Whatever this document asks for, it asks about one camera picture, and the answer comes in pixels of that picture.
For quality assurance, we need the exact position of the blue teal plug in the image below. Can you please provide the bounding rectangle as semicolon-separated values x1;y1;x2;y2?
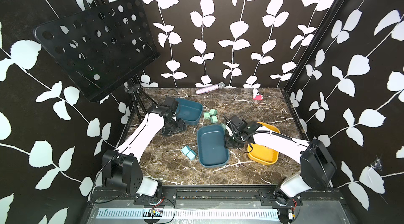
181;146;191;156
186;150;196;160

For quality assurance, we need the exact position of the teal storage box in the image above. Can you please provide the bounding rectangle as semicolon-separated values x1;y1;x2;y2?
197;125;230;168
175;98;203;126

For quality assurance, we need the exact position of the yellow storage box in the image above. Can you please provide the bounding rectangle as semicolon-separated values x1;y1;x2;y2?
247;122;280;166

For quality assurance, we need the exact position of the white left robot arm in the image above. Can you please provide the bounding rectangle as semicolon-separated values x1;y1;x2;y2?
102;97;186;198

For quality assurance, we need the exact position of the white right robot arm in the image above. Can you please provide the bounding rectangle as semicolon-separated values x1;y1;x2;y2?
224;115;337;205

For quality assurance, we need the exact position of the mint green plug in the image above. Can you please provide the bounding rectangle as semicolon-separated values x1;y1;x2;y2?
203;112;210;119
209;109;217;116
210;116;218;124

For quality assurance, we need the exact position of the black music stand tripod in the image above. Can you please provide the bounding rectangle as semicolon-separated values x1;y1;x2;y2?
127;79;159;124

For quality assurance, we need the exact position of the black perforated music stand desk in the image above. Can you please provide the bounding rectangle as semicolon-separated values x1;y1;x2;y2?
34;0;160;103

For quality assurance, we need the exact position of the black front rail frame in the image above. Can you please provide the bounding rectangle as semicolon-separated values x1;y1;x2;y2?
81;185;358;224

